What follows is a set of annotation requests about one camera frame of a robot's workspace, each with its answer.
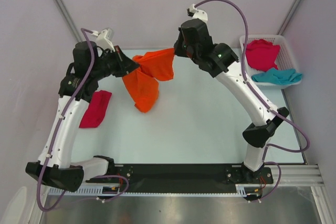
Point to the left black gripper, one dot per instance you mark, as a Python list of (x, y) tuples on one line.
[(125, 65)]

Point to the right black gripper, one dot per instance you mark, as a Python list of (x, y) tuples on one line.
[(178, 51)]

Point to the orange t shirt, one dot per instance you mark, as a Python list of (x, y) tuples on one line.
[(143, 83)]

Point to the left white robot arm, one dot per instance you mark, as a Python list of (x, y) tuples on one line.
[(54, 167)]

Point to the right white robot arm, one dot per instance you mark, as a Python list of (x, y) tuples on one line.
[(222, 63)]

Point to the folded crimson t shirt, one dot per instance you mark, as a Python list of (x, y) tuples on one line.
[(96, 110)]

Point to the crimson t shirt in basket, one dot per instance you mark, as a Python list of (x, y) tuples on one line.
[(261, 55)]

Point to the teal t shirt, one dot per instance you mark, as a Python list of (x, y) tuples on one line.
[(278, 77)]

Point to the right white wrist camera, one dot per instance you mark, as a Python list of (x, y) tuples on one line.
[(195, 13)]

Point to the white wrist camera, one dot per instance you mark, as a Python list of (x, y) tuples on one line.
[(195, 13), (103, 38)]

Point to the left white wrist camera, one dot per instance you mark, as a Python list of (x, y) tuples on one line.
[(103, 38)]

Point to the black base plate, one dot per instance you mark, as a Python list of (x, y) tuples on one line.
[(190, 178)]

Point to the aluminium frame rail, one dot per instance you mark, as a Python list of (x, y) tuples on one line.
[(283, 175)]

